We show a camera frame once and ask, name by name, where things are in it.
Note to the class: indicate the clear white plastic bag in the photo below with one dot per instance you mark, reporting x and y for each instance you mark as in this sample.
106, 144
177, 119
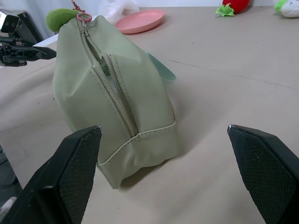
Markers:
121, 8

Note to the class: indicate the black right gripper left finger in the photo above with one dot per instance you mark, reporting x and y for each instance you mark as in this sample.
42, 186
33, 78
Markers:
58, 182

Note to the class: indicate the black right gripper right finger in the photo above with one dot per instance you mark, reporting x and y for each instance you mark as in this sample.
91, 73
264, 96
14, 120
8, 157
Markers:
268, 172

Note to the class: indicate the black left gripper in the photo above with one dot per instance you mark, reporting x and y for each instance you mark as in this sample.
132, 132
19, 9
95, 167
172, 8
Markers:
10, 40

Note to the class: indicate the green plush charm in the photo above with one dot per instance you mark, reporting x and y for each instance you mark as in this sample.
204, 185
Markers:
57, 19

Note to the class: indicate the pink round plate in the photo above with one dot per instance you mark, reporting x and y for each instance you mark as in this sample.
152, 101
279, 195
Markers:
140, 21

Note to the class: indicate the white green plush toy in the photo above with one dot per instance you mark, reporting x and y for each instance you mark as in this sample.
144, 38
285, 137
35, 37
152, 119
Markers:
288, 9

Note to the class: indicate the light green zipper pouch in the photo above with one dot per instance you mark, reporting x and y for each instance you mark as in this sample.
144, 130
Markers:
81, 93

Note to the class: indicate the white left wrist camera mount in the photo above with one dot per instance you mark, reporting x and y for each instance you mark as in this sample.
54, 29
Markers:
9, 22

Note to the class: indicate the red strawberry plush toy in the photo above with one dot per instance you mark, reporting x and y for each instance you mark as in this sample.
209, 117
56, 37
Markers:
236, 5

